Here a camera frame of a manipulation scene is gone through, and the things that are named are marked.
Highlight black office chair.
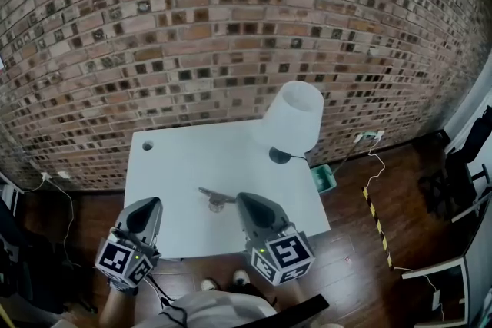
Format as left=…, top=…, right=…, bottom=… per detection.
left=0, top=199, right=97, bottom=316
left=418, top=117, right=492, bottom=222

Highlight white cable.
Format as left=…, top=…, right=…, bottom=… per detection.
left=394, top=267, right=445, bottom=320
left=363, top=141, right=387, bottom=191
left=22, top=178, right=81, bottom=268

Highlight black chair armrest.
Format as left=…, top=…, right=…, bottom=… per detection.
left=245, top=293, right=331, bottom=328

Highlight white shelf unit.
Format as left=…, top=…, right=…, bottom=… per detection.
left=0, top=172, right=24, bottom=218

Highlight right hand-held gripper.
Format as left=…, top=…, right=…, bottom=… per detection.
left=234, top=191, right=315, bottom=286

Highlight person's black trousers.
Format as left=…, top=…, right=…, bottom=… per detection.
left=245, top=282, right=278, bottom=304

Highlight white wall power adapter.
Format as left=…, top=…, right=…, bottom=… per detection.
left=355, top=130, right=385, bottom=143

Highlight white table lamp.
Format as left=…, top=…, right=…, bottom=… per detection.
left=256, top=80, right=324, bottom=165

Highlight white side table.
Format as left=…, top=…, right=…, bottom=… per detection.
left=401, top=214, right=492, bottom=328

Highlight yellow black striped tape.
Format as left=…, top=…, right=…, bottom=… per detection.
left=362, top=187, right=394, bottom=272

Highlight person's grey shirt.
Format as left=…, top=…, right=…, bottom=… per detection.
left=134, top=290, right=278, bottom=328

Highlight person's right forearm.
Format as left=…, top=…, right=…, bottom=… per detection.
left=278, top=280, right=304, bottom=306

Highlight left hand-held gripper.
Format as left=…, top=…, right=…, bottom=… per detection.
left=94, top=197, right=164, bottom=295

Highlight person's left forearm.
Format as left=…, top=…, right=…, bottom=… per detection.
left=98, top=287, right=138, bottom=328

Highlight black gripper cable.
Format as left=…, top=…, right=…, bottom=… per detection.
left=148, top=274, right=189, bottom=327

